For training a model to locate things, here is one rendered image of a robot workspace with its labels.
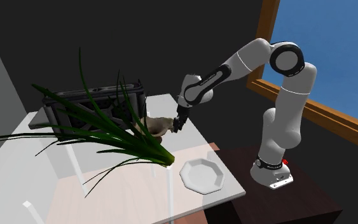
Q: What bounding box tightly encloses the beige figure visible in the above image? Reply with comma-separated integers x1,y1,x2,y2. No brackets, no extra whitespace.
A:
134,116,176,139

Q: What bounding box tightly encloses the green long-leaved plant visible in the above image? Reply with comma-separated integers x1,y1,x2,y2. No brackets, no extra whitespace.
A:
0,46,176,199

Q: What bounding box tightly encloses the white octagonal plate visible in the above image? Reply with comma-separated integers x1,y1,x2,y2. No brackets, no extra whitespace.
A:
179,157,226,196

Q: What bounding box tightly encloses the white glass table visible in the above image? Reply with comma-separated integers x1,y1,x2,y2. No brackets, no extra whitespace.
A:
0,92,247,224

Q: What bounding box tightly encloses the dark brown robot stand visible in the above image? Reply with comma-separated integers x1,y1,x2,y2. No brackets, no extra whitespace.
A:
204,143,344,224

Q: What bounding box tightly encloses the wooden framed window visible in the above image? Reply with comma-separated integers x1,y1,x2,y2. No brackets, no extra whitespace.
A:
246,0,358,156

